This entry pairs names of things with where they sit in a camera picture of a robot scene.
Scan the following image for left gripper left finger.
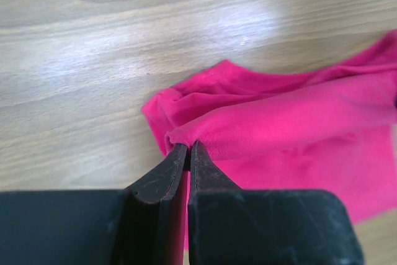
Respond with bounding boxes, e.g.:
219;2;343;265
119;145;188;264

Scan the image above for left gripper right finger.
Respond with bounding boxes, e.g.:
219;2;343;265
187;140;241;264

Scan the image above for pink t-shirt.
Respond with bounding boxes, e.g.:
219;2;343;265
141;29;397;250

